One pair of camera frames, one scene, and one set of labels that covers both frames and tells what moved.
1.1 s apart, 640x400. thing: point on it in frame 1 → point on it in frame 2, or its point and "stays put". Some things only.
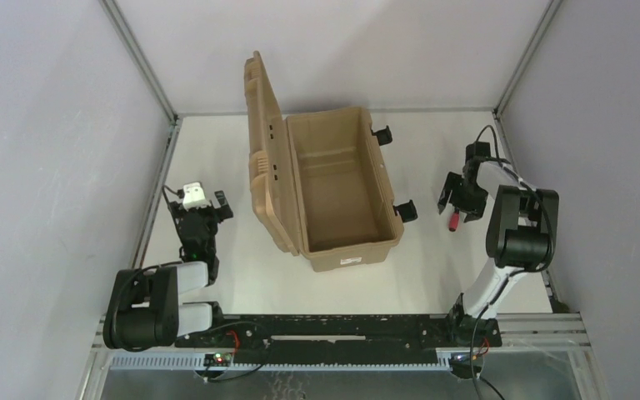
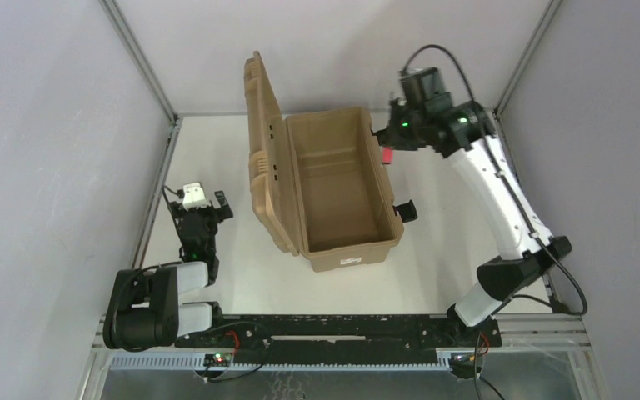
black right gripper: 466,195 → 396,129
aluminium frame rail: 158,188 stays put
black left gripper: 204,214 stays put
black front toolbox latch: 407,211 stays put
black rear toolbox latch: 384,136 stays put
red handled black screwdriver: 454,220 → 387,155
